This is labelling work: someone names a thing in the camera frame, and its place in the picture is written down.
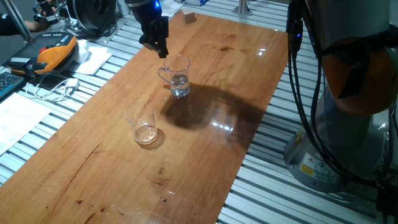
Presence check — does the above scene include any small white paper sheet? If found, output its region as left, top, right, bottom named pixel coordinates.
left=73, top=45, right=113, bottom=75

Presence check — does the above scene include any black handheld controller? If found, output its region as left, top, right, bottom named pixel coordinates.
left=32, top=0, right=68, bottom=24

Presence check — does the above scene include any dark sleeved forearm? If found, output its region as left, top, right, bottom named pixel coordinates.
left=0, top=14, right=28, bottom=37

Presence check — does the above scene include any white tissue wad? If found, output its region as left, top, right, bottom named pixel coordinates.
left=73, top=39, right=90, bottom=64

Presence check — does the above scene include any aluminium post base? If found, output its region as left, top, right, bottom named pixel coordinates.
left=231, top=0, right=253, bottom=16

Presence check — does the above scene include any silver metal cylinder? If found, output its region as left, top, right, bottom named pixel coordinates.
left=116, top=0, right=130, bottom=16

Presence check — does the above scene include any large white paper sheet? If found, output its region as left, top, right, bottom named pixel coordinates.
left=0, top=92, right=52, bottom=156

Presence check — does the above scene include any aluminium frame post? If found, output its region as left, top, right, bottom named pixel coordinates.
left=1, top=0, right=34, bottom=44

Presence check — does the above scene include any small wooden block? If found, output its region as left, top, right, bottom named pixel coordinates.
left=182, top=8, right=197, bottom=25

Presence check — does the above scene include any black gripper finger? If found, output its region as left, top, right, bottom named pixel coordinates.
left=139, top=34, right=158, bottom=51
left=155, top=36, right=170, bottom=59

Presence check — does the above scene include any black keyboard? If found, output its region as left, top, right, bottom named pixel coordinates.
left=0, top=71, right=25, bottom=100

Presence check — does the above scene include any orange black teach pendant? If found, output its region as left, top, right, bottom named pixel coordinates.
left=5, top=30, right=78, bottom=78

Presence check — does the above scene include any white charger cable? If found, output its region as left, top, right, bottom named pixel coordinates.
left=25, top=73, right=73, bottom=103

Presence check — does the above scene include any white charger adapter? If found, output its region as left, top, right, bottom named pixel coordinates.
left=64, top=77, right=80, bottom=94

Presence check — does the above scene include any black round spool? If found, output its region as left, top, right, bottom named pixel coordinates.
left=67, top=0, right=118, bottom=35

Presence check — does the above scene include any person's hand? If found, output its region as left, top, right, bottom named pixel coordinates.
left=24, top=20, right=50, bottom=32

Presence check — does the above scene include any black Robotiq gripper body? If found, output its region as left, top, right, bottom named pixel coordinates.
left=126, top=0, right=170, bottom=44

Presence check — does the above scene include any clear glass mug with handle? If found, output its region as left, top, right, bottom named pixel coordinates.
left=157, top=54, right=192, bottom=99

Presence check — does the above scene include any wooden board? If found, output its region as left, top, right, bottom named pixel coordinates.
left=0, top=12, right=289, bottom=224

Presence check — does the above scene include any white crumpled tissue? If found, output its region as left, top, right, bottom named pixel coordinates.
left=161, top=0, right=185, bottom=18

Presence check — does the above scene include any clear glass tumbler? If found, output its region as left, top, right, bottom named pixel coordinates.
left=124, top=101, right=159, bottom=146

